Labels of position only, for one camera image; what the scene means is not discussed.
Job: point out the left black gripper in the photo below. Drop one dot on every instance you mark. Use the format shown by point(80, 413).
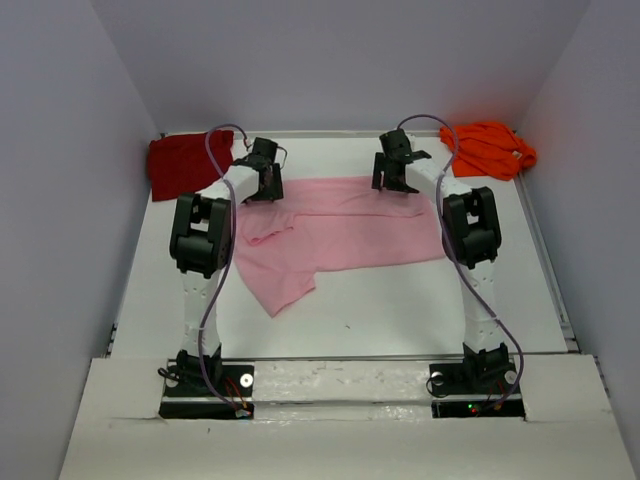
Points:
point(272, 192)

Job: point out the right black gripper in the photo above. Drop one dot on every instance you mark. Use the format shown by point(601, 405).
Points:
point(382, 166)

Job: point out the pink t shirt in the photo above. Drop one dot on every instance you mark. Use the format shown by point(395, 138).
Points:
point(329, 225)

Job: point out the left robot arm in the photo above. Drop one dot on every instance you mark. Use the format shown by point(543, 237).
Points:
point(202, 242)

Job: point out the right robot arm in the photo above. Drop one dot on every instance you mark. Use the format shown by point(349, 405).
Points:
point(471, 238)

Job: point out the dark red folded t shirt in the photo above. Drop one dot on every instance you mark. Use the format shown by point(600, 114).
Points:
point(179, 164)

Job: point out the orange t shirt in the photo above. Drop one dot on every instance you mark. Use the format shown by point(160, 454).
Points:
point(491, 149)

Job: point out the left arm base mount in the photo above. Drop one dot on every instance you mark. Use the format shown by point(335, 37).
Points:
point(208, 388)

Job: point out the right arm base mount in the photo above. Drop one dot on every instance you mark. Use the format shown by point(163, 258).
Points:
point(480, 385)

